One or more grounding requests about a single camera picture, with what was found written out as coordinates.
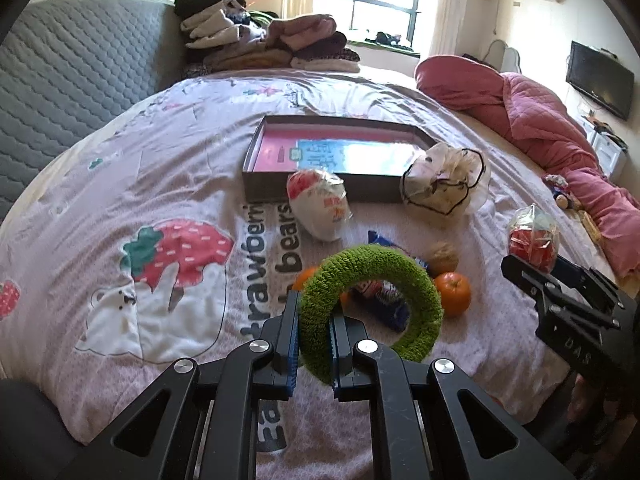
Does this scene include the red clear egg toy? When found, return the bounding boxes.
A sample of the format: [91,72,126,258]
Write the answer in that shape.
[508,204,560,273]

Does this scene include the orange tangerine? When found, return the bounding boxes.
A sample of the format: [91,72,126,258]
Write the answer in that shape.
[434,272,472,318]
[291,266,349,308]

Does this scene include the brown walnut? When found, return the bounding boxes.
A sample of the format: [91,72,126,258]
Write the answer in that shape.
[425,242,459,278]

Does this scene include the blue snack packet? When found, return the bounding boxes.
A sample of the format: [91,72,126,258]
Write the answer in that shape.
[350,230,428,333]

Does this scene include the cream dotted hair scrunchie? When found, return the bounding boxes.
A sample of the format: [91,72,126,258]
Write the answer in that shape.
[399,142,491,219]

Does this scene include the green crochet ring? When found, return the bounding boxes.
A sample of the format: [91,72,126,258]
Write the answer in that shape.
[297,244,445,386]

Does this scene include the white red egg toy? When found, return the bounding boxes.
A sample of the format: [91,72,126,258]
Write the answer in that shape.
[286,168,352,243]

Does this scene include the right hand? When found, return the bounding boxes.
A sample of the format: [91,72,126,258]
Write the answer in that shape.
[566,374,604,424]

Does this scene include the small colourful doll toy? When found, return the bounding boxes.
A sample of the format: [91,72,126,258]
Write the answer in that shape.
[542,174,582,211]

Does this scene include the pink quilted blanket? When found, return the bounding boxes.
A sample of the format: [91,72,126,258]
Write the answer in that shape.
[414,55,639,278]

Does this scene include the pink printed bed quilt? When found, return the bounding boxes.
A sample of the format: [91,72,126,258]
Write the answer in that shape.
[1,70,606,479]

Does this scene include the grey box tray pink bottom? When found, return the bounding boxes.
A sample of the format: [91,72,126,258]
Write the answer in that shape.
[242,115,436,203]

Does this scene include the white chair back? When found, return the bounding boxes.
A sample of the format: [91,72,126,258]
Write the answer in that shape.
[483,39,522,74]

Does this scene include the dark items on windowsill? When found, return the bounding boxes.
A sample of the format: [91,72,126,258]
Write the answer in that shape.
[364,32,413,52]

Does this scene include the beige curtain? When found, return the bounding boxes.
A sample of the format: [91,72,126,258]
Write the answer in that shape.
[430,0,468,55]

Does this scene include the grey quilted headboard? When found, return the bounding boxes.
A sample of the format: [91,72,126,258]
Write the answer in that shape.
[1,0,184,214]

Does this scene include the pile of folded clothes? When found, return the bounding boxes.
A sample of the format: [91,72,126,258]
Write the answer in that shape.
[174,0,360,78]

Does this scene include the black wall television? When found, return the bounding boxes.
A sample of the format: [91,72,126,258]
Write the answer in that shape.
[565,41,634,120]

